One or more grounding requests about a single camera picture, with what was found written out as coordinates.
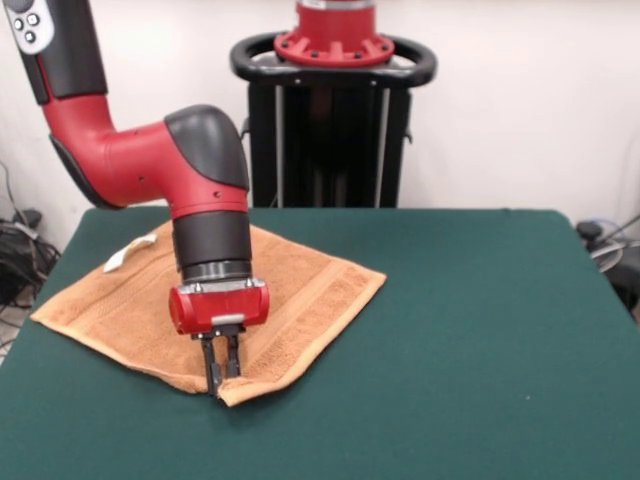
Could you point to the small black device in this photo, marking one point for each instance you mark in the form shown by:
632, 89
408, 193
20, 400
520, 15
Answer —
590, 229

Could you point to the black power adapter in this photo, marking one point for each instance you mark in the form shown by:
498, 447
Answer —
31, 216

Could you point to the orange terry towel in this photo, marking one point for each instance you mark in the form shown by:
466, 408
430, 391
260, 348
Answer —
310, 310

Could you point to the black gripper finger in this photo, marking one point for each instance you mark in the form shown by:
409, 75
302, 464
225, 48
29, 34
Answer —
233, 357
212, 367

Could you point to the dark green table cloth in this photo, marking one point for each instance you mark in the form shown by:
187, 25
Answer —
400, 375

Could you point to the black bulky object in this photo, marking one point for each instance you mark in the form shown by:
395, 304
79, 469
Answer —
627, 285

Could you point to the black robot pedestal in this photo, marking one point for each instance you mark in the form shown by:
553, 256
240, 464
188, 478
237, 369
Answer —
325, 150

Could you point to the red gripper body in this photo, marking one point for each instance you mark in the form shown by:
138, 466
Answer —
220, 310

